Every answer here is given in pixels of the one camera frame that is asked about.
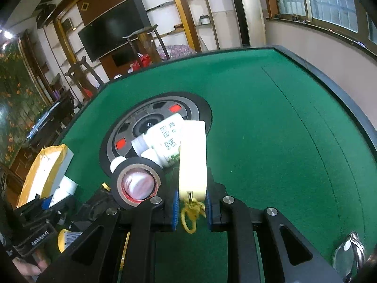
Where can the black flat television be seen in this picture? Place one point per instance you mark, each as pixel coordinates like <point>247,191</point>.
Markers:
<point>115,26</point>

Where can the black piano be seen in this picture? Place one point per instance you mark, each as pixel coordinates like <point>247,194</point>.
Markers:
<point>50,118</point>

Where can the yellow tube with white label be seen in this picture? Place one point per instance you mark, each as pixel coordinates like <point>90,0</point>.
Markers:
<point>66,238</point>

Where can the barred window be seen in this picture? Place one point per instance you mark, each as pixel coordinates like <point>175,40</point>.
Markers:
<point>324,0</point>

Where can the cardboard box with yellow tape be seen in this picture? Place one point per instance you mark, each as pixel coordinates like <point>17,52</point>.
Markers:
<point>41,171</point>

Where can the small red plastic bag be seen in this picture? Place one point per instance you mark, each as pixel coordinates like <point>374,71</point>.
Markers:
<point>87,92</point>

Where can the black tape roll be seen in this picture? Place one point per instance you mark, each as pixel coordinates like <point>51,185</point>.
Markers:
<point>117,177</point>

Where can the wooden wall shelf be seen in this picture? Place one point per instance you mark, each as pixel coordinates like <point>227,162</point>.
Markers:
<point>191,8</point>

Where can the standing air conditioner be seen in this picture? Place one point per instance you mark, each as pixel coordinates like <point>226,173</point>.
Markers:
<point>250,8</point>

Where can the square wall clock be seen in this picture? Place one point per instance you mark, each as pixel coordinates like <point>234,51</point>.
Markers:
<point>67,23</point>

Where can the floral cloth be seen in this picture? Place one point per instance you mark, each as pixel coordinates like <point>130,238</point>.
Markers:
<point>176,50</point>

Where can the small white pill bottle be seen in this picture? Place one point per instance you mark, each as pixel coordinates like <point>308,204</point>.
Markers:
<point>151,154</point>

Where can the round table control panel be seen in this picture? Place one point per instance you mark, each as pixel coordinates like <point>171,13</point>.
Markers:
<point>191,106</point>

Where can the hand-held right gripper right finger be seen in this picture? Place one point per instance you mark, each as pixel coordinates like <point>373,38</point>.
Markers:
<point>208,210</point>

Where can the large white pill bottle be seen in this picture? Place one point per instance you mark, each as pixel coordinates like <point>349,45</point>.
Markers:
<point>165,135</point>

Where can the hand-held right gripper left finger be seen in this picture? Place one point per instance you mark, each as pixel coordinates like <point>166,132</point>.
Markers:
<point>175,210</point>

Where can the dark wooden chair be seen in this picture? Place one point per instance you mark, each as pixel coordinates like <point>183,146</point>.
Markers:
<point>144,35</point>
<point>84,73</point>

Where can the person's left hand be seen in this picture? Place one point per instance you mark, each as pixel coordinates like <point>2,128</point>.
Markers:
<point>28,269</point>

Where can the white bottle with red label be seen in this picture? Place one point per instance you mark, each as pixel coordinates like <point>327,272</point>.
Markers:
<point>117,164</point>

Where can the flower wall picture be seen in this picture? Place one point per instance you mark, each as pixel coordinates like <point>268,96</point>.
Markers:
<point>14,103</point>

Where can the shiny metal object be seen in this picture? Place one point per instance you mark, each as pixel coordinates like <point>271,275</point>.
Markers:
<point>343,253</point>

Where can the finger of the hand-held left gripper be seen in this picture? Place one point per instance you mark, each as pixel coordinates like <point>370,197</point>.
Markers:
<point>35,205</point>

